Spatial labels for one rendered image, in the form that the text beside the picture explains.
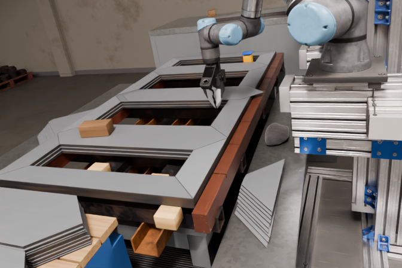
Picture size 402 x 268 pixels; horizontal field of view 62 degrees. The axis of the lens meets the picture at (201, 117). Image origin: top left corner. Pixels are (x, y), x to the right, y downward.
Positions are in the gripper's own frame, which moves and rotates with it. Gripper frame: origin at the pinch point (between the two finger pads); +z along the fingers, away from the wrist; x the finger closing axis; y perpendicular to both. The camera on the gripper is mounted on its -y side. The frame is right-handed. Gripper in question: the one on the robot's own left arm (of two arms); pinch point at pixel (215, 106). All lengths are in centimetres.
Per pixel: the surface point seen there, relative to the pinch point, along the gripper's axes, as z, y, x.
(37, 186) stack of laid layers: 2, -60, 41
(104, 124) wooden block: -4.1, -27.9, 35.9
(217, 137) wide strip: 0.9, -26.7, -8.6
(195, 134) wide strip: 0.9, -24.4, 0.2
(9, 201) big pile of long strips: 1, -70, 41
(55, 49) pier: 34, 362, 426
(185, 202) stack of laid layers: 2, -60, -10
